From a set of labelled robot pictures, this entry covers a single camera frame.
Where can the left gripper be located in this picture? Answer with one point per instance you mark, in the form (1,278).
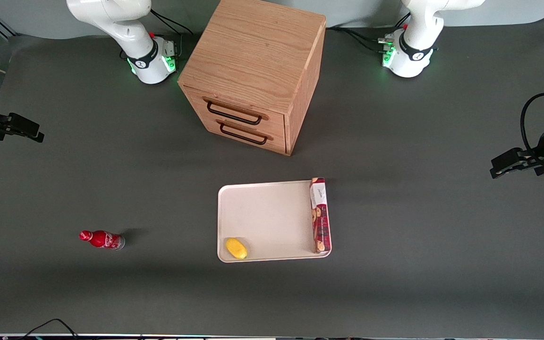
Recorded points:
(539,157)

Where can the red coke bottle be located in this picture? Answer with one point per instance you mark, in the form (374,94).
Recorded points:
(104,240)

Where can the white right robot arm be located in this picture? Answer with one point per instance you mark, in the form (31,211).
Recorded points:
(111,19)

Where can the cream plastic tray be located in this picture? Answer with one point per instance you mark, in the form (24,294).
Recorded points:
(272,222)

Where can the red cookie box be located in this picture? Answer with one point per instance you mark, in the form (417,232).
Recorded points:
(320,217)

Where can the yellow lemon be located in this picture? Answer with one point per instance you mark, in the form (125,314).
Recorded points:
(236,248)

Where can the wooden two-drawer cabinet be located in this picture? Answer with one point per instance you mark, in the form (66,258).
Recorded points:
(258,52)

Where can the aluminium frame rail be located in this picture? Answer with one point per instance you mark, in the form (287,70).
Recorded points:
(0,23)

